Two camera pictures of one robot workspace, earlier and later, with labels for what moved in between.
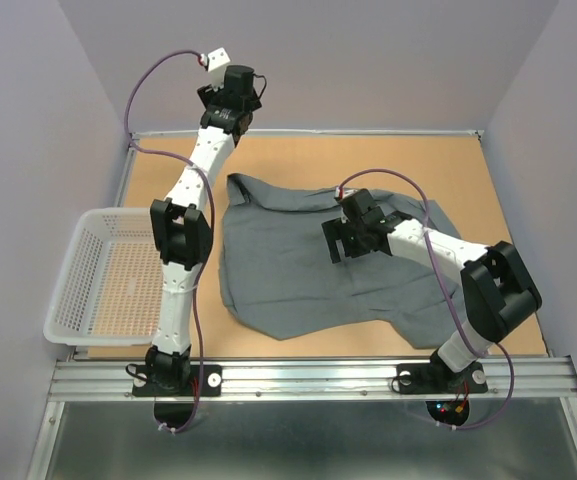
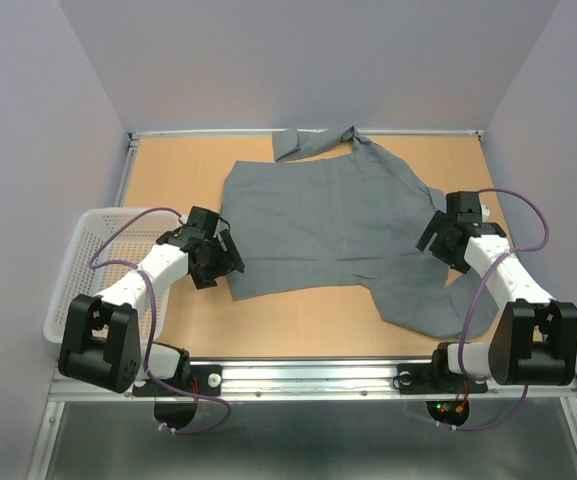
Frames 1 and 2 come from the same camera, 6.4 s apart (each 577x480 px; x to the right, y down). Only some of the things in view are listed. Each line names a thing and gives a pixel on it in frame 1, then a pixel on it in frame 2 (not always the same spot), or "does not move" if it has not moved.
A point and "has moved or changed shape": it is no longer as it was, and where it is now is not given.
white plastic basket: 109,287 does not move
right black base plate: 437,378 does not move
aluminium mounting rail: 513,378 does not move
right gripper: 335,229 -> 453,259
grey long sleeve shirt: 278,280 has moved or changed shape
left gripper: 208,96 -> 205,278
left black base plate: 211,383 does not move
